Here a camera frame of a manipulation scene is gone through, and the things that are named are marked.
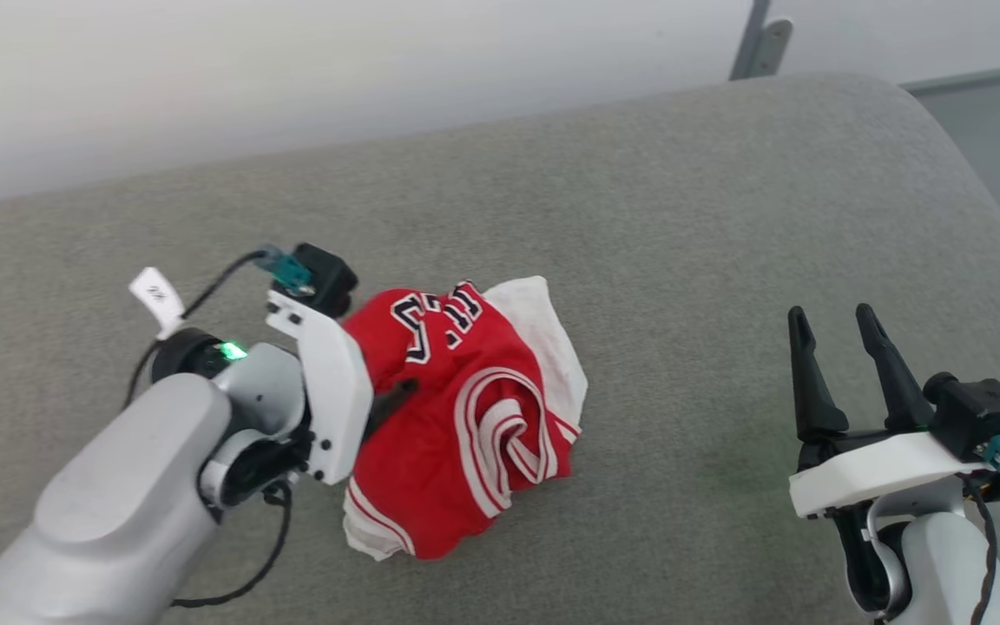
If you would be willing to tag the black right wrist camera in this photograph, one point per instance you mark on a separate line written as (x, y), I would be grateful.
(982, 412)

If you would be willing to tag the teal left camera connector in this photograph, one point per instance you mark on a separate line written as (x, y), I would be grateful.
(290, 269)

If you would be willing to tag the grey baseboard strip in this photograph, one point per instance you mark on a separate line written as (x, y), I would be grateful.
(977, 80)

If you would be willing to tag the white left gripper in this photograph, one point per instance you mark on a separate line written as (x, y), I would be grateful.
(335, 382)

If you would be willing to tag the grey fabric sofa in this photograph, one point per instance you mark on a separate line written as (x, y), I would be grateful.
(656, 252)

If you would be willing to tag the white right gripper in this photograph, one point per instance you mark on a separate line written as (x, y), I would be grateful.
(873, 473)

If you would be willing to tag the red basketball jersey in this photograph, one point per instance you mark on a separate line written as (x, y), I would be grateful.
(439, 451)

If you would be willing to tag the grey metal wall bracket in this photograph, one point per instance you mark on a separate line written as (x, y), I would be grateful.
(759, 48)

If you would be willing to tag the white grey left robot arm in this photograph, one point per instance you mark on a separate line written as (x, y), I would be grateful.
(118, 495)

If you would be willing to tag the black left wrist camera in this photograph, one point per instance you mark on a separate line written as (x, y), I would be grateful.
(326, 276)

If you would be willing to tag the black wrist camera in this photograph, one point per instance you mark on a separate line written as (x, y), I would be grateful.
(326, 276)
(982, 412)

